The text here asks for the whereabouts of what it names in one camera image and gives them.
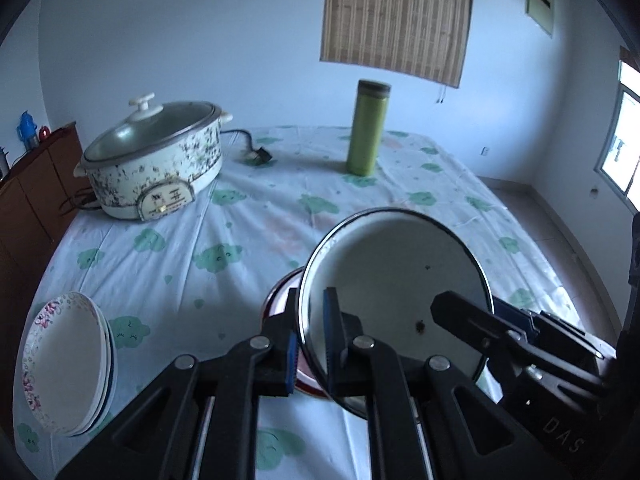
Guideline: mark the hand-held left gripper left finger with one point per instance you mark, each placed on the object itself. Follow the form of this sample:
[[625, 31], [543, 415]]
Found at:
[[291, 355]]

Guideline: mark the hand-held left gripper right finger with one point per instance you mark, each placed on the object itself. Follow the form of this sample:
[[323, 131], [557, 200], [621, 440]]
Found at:
[[328, 330]]

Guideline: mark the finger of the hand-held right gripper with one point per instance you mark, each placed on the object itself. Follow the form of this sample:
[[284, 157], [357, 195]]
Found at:
[[470, 320], [565, 340]]

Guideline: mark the red bowl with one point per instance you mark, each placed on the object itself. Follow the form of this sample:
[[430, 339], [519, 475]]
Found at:
[[277, 302]]

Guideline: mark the white enamel bowl dark rim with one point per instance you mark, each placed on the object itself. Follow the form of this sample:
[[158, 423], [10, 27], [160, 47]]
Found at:
[[400, 270]]

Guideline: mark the pink floral rim plate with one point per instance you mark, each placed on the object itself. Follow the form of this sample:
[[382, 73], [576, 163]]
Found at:
[[60, 360]]

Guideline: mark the green cloud print tablecloth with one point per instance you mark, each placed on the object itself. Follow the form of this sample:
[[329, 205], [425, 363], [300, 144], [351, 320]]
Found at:
[[225, 220]]

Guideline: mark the red rose print plate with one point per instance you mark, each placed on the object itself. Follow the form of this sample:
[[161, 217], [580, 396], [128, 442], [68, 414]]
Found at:
[[114, 362], [106, 355]]

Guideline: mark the window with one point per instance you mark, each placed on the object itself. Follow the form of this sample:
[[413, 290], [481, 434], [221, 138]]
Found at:
[[622, 150]]

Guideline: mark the green thermos bottle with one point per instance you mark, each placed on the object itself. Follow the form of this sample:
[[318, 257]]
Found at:
[[365, 130]]

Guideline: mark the speckled white electric pot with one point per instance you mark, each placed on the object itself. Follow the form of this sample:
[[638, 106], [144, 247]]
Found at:
[[125, 180]]

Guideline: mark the glass pot lid white knob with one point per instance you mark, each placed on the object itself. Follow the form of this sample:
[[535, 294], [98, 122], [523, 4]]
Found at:
[[150, 132]]

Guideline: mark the brown wooden cabinet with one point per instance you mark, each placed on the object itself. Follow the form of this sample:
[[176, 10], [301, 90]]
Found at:
[[30, 220]]

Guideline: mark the bamboo window blind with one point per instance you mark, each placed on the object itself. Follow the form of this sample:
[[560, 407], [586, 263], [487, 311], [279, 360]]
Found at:
[[395, 15]]

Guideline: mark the small red object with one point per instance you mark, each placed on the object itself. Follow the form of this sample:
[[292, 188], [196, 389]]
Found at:
[[44, 133]]

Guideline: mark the blue water bottle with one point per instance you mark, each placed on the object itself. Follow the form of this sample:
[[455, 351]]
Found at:
[[27, 132]]

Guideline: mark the beige wall panel box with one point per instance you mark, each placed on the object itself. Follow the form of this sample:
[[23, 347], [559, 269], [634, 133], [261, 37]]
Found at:
[[540, 5]]

